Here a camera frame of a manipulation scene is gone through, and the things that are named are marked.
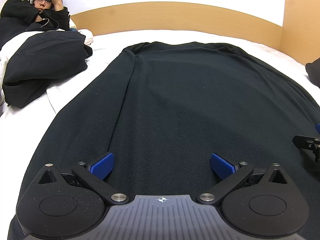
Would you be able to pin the pink white pillow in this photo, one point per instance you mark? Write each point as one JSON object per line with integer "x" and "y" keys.
{"x": 87, "y": 33}

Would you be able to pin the white bed sheet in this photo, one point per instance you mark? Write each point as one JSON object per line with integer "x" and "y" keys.
{"x": 23, "y": 129}

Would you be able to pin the person in black hoodie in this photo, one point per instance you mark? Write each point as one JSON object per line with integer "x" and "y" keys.
{"x": 18, "y": 16}

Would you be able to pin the black folded garment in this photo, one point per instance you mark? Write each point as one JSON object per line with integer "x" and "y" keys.
{"x": 313, "y": 71}

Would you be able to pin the black fleece garment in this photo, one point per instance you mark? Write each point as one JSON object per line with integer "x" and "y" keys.
{"x": 162, "y": 110}

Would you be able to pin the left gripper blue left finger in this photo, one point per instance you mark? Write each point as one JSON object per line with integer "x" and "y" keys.
{"x": 102, "y": 166}

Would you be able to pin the wooden headboard panel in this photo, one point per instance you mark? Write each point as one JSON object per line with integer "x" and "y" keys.
{"x": 297, "y": 37}

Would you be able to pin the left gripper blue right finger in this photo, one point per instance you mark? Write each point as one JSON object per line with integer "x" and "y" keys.
{"x": 222, "y": 167}

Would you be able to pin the black garment pile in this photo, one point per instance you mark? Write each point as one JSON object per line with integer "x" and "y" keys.
{"x": 33, "y": 60}

